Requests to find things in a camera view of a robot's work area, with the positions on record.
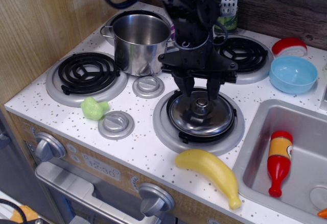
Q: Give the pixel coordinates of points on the green can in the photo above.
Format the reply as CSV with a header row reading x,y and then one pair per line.
x,y
228,22

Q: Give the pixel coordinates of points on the orange toy carrot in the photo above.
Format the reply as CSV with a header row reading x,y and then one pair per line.
x,y
322,213

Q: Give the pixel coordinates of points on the red toy ketchup bottle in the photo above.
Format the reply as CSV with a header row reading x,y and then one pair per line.
x,y
279,160

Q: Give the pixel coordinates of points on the front left black burner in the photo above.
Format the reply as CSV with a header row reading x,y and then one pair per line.
x,y
83,75

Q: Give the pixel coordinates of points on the white slotted spatula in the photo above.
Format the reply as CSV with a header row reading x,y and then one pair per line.
x,y
228,8

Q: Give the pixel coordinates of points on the orange object on floor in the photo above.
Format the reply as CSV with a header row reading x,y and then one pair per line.
x,y
28,212

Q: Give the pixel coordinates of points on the oven dial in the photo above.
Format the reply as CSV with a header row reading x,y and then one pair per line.
x,y
48,147
154,200

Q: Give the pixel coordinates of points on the front right black burner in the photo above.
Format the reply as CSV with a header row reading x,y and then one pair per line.
x,y
179,141

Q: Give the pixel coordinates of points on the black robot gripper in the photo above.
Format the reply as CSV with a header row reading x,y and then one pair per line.
x,y
196,56

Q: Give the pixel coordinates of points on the grey stove top knob front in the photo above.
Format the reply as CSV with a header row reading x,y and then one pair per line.
x,y
116,125

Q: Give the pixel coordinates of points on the purple striped toy ball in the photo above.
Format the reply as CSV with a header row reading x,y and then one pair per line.
x,y
172,28

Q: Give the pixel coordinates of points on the silver sink basin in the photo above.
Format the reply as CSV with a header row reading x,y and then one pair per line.
x,y
304,189

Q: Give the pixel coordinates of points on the grey stove top knob middle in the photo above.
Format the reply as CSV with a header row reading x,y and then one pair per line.
x,y
148,87

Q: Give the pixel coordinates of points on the grey oven door handle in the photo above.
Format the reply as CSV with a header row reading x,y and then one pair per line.
x,y
76,199

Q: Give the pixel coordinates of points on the back right black burner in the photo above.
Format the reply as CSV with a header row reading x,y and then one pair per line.
x,y
252,57

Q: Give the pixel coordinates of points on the light blue bowl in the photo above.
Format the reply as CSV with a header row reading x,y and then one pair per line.
x,y
292,75

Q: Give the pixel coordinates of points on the green toy broccoli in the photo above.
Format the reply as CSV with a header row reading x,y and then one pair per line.
x,y
92,109

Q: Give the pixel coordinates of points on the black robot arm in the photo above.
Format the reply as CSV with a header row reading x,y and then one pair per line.
x,y
203,12

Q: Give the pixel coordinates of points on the stainless steel pot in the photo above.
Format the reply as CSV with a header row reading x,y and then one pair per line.
x,y
139,40

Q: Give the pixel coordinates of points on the right oven dial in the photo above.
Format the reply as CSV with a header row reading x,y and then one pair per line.
x,y
154,200

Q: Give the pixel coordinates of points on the left oven dial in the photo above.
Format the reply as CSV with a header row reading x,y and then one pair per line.
x,y
48,147

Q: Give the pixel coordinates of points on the steel pot lid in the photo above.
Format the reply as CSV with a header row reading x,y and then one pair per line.
x,y
198,116

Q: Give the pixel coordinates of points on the yellow toy banana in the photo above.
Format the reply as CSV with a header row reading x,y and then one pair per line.
x,y
218,173

